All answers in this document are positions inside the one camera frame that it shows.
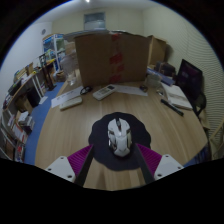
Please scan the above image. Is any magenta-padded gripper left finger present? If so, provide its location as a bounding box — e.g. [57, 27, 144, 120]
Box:
[44, 143, 96, 187]

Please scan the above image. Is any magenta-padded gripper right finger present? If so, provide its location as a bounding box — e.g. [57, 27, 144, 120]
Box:
[134, 143, 185, 185]

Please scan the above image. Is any white gaming computer mouse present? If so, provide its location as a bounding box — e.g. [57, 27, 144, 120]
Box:
[106, 117, 133, 158]

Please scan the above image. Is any black scalloped mouse pad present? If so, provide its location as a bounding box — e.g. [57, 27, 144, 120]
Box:
[88, 112, 152, 172]

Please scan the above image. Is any black marker pen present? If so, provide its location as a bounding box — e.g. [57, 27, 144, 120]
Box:
[160, 98, 185, 118]

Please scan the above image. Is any white printed paper sheet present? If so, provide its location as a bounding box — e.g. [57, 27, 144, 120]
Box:
[50, 85, 84, 109]

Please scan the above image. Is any open white notebook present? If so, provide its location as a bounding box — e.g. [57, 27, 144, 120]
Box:
[161, 82, 194, 111]

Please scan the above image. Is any black office chair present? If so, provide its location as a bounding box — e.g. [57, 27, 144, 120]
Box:
[193, 91, 208, 119]

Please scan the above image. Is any white remote control with buttons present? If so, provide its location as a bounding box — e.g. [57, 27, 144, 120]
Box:
[92, 84, 118, 102]

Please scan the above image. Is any clear plastic container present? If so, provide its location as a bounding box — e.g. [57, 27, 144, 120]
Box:
[146, 73, 163, 89]

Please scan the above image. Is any black monitor screen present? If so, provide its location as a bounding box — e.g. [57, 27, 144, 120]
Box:
[175, 58, 204, 101]

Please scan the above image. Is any black floor stand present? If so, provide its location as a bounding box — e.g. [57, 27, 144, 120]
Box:
[39, 53, 57, 92]

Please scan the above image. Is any clear plastic water jug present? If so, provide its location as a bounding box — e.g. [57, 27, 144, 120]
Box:
[61, 49, 80, 86]

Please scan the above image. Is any large brown cardboard box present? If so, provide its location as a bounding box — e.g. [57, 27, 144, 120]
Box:
[73, 31, 151, 88]

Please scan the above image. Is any smaller brown cardboard box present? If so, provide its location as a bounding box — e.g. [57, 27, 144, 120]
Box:
[147, 34, 168, 67]

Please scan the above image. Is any blue white claw machine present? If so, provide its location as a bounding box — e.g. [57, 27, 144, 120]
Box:
[42, 33, 66, 63]

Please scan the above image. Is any grey door with window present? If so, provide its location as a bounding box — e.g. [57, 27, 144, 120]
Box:
[83, 12, 107, 33]

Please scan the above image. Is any cluttered wooden wall desk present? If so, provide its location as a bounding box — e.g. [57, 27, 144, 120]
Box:
[3, 58, 58, 111]

